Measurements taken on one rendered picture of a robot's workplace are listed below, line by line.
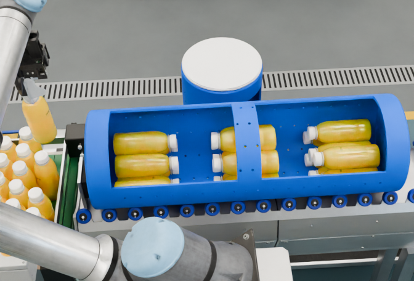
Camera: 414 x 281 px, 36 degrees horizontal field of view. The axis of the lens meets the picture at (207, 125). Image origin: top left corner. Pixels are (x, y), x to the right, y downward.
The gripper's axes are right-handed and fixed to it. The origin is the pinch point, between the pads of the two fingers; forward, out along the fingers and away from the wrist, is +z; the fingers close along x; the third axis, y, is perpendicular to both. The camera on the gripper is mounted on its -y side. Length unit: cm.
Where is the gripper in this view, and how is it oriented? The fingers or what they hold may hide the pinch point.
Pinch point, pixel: (29, 93)
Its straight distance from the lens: 167.6
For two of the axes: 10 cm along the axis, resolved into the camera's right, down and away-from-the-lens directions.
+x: -0.7, -7.8, 6.2
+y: 10.0, -0.9, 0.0
